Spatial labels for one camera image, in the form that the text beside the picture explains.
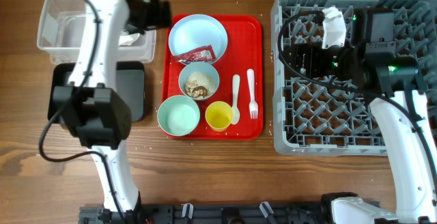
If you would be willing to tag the light blue plate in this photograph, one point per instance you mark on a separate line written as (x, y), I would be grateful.
(198, 30)

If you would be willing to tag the grey dishwasher rack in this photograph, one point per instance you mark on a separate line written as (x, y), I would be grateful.
(311, 120)

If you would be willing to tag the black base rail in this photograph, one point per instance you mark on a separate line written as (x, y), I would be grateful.
(263, 213)

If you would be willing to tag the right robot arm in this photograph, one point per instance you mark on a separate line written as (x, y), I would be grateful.
(395, 88)

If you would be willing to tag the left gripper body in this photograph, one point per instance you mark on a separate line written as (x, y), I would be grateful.
(149, 14)

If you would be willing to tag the yellow cup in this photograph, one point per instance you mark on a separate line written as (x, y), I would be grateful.
(219, 116)

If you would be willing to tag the rice and food scraps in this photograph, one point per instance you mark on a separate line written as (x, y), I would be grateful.
(199, 85)

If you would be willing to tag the white napkin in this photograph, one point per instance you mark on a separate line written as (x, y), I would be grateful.
(128, 39)

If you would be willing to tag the clear plastic bin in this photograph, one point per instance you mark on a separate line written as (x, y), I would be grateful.
(61, 28)

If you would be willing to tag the red snack wrapper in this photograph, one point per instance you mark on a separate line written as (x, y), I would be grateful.
(202, 54)

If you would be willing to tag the cream plastic spoon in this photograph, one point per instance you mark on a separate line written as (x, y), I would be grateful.
(235, 92)

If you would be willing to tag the mint green bowl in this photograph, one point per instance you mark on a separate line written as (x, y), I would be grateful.
(178, 115)

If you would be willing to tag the light blue bowl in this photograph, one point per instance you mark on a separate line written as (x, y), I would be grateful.
(198, 67)

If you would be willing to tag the black plastic tray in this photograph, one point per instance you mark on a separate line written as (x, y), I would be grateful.
(130, 83)

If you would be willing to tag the red serving tray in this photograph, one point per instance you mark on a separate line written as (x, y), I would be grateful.
(243, 52)

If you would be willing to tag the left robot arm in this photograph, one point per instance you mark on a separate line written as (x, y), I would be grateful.
(93, 111)

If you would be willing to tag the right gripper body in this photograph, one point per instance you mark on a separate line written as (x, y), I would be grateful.
(321, 63)

